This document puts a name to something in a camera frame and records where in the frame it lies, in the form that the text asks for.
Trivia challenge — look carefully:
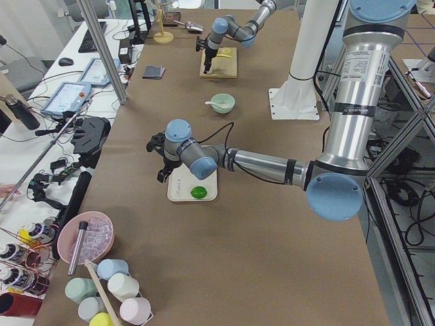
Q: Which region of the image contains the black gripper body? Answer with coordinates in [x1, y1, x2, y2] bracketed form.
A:
[146, 132, 177, 172]
[195, 36, 218, 66]

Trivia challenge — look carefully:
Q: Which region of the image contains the white ceramic spoon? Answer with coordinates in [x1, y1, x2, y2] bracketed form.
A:
[205, 101, 230, 109]

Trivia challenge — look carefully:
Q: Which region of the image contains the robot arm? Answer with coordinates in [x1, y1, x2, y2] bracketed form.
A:
[196, 0, 295, 74]
[146, 1, 416, 221]

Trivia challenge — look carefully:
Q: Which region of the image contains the mint green bowl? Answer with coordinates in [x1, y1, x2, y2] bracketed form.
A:
[211, 93, 235, 114]

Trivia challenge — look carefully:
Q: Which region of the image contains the pink bowl with ice cubes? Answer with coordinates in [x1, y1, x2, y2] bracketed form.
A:
[57, 211, 115, 265]

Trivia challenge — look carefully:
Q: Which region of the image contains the metal tube in bowl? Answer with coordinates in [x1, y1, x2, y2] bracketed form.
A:
[67, 221, 88, 276]

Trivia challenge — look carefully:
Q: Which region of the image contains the bamboo cutting board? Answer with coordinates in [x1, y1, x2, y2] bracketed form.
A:
[199, 47, 237, 79]

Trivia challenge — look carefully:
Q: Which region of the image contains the cream rabbit serving tray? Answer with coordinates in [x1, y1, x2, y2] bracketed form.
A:
[167, 164, 218, 202]

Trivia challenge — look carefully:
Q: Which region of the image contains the green lime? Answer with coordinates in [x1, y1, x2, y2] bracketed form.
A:
[190, 186, 208, 200]

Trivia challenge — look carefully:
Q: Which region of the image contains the wooden mug tree stand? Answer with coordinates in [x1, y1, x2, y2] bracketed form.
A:
[150, 1, 174, 44]

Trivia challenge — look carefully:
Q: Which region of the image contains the grey folded cloth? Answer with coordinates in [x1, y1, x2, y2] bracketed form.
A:
[142, 65, 166, 79]

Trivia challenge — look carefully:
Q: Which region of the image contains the blue teach pendant tablet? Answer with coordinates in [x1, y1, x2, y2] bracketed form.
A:
[41, 81, 92, 116]

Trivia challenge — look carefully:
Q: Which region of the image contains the light blue cup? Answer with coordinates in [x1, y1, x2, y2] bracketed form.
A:
[97, 259, 129, 280]

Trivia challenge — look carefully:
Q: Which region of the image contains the wooden stick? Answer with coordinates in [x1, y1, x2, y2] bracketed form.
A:
[84, 259, 122, 326]

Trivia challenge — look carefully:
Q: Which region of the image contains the white cup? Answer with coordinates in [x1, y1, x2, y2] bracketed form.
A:
[107, 273, 139, 302]

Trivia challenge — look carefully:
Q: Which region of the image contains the black keyboard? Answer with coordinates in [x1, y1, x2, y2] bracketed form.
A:
[78, 30, 98, 53]

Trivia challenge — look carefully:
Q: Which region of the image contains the black computer mouse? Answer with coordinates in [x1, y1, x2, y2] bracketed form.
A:
[58, 57, 74, 67]

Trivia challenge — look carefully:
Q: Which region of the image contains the pink cup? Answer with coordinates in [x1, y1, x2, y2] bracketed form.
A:
[120, 297, 152, 325]

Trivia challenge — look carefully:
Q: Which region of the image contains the black water bottle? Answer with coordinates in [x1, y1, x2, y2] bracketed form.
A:
[3, 94, 40, 130]

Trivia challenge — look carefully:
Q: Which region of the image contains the mint green cup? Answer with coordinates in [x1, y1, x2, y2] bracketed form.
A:
[65, 278, 98, 304]

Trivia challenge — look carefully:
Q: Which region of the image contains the grey blue cup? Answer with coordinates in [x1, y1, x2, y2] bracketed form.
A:
[77, 297, 105, 323]

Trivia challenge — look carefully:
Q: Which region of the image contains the yellow cup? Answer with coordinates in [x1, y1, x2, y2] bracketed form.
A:
[89, 312, 115, 326]

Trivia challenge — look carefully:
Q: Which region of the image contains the red cylinder can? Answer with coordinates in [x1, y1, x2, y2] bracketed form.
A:
[1, 293, 43, 319]

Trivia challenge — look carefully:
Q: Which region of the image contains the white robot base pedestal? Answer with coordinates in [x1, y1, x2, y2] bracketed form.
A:
[269, 0, 341, 120]

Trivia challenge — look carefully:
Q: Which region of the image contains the aluminium frame post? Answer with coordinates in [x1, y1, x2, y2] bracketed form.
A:
[77, 0, 128, 105]

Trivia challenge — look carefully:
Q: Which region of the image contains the white wire cup rack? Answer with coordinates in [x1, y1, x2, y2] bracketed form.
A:
[107, 272, 154, 325]

